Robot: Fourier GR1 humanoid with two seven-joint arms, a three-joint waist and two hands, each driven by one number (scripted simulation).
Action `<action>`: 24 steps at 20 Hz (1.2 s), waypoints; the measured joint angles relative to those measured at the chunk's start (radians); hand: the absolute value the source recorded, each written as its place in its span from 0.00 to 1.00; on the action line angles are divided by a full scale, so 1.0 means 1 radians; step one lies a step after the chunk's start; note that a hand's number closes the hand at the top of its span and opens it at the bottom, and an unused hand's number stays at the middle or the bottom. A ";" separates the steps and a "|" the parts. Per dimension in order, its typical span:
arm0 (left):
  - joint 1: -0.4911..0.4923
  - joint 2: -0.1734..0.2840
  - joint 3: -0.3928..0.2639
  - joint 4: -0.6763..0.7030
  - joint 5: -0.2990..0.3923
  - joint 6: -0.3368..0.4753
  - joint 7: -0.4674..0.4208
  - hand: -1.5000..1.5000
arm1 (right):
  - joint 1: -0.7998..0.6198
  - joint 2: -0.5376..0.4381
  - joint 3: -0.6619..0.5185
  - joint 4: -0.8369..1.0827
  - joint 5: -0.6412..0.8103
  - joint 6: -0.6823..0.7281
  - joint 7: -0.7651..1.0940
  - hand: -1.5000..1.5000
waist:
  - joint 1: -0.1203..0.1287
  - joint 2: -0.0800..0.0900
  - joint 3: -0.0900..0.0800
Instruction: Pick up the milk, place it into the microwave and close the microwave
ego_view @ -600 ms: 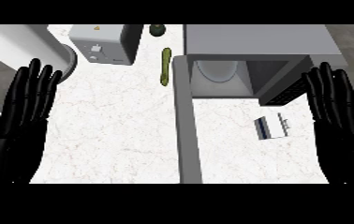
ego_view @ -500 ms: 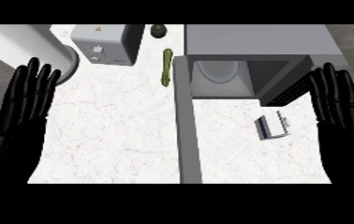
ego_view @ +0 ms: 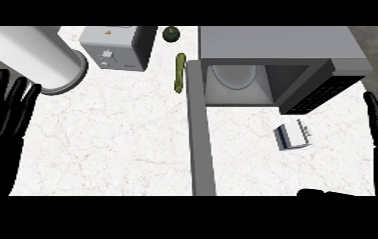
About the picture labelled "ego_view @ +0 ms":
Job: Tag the green cucumber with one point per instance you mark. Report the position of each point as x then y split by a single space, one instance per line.
179 73

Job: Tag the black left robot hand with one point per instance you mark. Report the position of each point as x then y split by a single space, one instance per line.
11 126

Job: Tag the glass microwave turntable plate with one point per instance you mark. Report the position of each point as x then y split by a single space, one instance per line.
235 76

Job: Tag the grey toaster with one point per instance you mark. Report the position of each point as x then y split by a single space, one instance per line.
111 48

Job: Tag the white and blue milk carton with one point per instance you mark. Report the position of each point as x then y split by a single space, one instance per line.
294 135

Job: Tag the white cylinder with grey rim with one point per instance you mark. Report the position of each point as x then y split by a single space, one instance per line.
34 56

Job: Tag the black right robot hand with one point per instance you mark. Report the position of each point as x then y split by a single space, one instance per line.
375 156

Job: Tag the grey microwave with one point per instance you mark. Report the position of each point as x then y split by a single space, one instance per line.
275 43

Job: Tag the dark green avocado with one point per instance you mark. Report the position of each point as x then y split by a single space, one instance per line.
171 34

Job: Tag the grey microwave door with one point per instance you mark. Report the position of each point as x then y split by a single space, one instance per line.
201 133

